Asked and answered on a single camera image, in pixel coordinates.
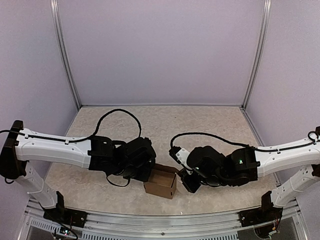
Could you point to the aluminium frame post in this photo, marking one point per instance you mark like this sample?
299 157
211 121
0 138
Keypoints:
54 5
258 53

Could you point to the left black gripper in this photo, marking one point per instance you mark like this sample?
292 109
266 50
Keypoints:
145 175

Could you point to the right aluminium frame post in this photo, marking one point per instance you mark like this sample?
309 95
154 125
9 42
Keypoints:
258 53

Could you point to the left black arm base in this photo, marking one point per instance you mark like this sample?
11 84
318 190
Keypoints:
63 215

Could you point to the left aluminium frame post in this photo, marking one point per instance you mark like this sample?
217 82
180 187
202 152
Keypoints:
54 5

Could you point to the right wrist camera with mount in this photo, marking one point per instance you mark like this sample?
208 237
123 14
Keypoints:
180 155

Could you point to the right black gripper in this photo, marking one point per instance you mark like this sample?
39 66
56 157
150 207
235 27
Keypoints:
191 186

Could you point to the brown cardboard paper box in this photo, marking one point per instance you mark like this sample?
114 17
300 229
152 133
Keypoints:
162 181

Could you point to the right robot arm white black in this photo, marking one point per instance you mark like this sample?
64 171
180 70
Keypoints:
248 163

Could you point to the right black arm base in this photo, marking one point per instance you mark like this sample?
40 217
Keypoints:
263 214

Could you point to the front aluminium rail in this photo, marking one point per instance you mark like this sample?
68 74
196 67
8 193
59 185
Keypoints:
209 226

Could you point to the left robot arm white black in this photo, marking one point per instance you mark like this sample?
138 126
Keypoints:
22 146

